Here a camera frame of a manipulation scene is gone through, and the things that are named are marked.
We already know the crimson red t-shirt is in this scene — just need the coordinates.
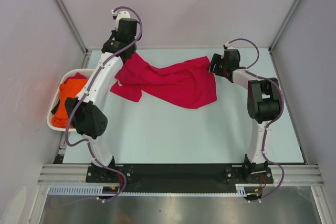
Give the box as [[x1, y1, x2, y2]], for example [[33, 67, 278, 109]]
[[110, 53, 217, 109]]

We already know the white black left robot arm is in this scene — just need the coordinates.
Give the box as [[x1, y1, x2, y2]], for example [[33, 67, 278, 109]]
[[65, 18, 142, 182]]

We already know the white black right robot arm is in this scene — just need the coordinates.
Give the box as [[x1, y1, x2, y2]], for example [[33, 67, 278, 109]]
[[208, 49, 284, 183]]

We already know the white plastic laundry basket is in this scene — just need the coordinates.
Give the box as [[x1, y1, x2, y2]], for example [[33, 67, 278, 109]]
[[46, 68, 94, 132]]

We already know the dark red shirt in basket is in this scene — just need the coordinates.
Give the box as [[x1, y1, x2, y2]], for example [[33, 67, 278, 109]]
[[63, 72, 87, 84]]

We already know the orange t-shirt in basket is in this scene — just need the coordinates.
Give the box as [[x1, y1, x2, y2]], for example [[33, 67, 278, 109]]
[[52, 79, 88, 128]]

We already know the black garment in basket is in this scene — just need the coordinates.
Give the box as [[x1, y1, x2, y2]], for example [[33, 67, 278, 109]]
[[51, 100, 60, 115]]

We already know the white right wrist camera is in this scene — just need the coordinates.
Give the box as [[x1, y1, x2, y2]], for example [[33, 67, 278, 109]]
[[223, 44, 236, 50]]

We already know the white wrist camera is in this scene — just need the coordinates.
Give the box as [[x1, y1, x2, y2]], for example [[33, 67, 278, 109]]
[[111, 10, 131, 23], [223, 44, 236, 50]]

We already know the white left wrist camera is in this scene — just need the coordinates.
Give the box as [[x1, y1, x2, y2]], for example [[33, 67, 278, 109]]
[[111, 10, 131, 23]]

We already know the aluminium corner post left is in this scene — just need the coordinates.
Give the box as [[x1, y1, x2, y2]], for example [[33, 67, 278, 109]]
[[53, 0, 88, 55]]

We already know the aluminium corner post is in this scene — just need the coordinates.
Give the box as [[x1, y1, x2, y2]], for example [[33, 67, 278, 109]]
[[53, 0, 88, 55], [268, 0, 318, 51]]

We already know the aluminium corner post right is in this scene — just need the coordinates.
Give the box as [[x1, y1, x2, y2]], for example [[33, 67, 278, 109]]
[[268, 0, 318, 51]]

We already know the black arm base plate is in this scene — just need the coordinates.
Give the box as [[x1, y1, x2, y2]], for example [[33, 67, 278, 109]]
[[86, 164, 274, 194]]

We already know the aluminium frame rail front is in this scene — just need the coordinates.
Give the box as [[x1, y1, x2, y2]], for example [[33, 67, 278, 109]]
[[37, 164, 324, 186]]

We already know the white slotted cable duct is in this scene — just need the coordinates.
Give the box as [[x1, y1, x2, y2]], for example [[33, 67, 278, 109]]
[[49, 185, 120, 196]]

